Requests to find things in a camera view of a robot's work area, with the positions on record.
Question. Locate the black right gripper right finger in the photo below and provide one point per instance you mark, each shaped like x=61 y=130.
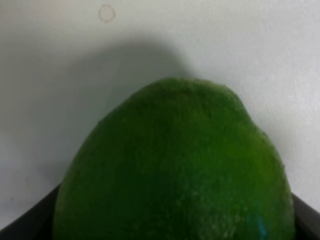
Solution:
x=307 y=220

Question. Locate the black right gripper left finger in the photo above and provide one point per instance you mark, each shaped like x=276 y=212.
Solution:
x=35 y=224

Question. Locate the green lime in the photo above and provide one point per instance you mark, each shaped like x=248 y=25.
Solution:
x=179 y=160

